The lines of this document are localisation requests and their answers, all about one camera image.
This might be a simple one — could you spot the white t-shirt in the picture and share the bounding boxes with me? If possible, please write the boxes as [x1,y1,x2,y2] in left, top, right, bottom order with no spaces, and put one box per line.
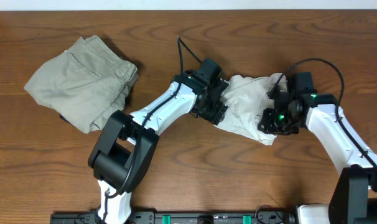
[216,73,286,146]

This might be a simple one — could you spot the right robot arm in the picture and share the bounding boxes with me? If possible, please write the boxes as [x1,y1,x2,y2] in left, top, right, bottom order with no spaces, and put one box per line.
[258,72,377,223]

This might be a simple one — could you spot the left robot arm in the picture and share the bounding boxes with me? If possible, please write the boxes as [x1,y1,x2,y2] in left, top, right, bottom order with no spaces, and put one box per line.
[88,58,228,223]

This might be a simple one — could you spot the folded khaki shorts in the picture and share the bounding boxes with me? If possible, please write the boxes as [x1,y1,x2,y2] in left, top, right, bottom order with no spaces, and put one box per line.
[24,35,138,134]

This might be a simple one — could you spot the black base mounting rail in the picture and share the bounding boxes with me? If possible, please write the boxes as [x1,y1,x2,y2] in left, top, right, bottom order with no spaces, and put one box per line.
[50,209,297,224]

